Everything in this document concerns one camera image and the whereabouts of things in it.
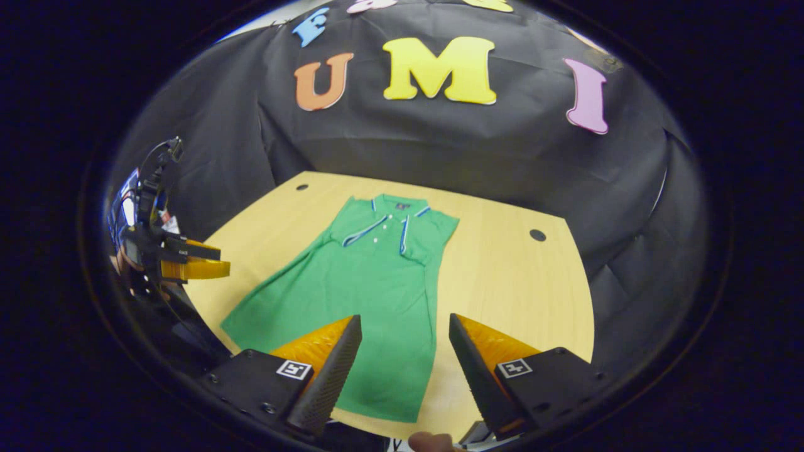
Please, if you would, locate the green T-shirt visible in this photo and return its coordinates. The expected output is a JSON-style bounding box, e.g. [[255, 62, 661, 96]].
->
[[220, 193, 460, 424]]

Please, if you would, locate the black backdrop cloth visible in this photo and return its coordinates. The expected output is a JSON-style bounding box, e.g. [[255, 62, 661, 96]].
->
[[104, 0, 710, 377]]

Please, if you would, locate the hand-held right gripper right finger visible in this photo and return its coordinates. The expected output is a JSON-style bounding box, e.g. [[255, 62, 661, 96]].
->
[[448, 313, 607, 440]]

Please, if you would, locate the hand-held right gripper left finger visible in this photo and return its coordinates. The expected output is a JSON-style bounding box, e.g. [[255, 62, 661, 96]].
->
[[200, 314, 363, 438]]

